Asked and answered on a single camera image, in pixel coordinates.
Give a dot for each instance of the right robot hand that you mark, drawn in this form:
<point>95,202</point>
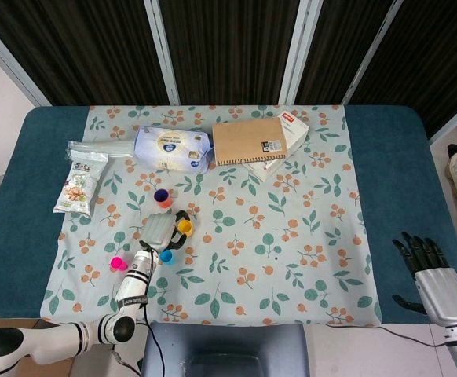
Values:
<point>444,294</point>

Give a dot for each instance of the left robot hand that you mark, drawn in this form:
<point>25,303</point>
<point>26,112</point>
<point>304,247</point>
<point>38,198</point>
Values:
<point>158,231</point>

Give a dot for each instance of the light blue plastic cup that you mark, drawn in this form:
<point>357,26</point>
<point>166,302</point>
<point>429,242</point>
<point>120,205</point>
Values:
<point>166,257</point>

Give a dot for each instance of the yellow plastic cup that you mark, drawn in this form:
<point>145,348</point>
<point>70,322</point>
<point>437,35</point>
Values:
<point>185,227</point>

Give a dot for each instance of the dark blue plastic cup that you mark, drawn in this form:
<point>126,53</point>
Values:
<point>160,195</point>

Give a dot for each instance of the pink plastic cup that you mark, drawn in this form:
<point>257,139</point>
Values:
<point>118,263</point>

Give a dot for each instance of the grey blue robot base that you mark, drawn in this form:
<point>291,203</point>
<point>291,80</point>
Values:
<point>224,349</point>

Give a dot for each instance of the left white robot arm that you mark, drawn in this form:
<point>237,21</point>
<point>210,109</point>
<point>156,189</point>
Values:
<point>132,286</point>

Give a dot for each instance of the orange plastic cup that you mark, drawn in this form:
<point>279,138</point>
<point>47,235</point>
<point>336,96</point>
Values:
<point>165,204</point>

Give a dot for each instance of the lavender white flour bag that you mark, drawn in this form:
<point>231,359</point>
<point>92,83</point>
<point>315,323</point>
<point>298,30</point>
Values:
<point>169,149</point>

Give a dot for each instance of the nut snack bag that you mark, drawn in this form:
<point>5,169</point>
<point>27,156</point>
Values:
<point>80,184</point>

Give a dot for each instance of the fruit and leaf print tablecloth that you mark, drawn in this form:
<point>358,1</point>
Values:
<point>252,243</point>

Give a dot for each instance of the clear plastic package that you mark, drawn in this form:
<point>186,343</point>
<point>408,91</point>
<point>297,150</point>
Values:
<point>99,149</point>

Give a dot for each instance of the brown spiral notebook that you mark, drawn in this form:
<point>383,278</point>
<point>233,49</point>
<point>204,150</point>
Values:
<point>248,139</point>

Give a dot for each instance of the white cardboard box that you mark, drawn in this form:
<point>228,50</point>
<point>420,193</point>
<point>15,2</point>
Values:
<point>293,127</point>

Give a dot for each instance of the dark folding screen panel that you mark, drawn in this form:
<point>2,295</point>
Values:
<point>428,59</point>
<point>95,51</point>
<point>342,51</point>
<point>228,51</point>

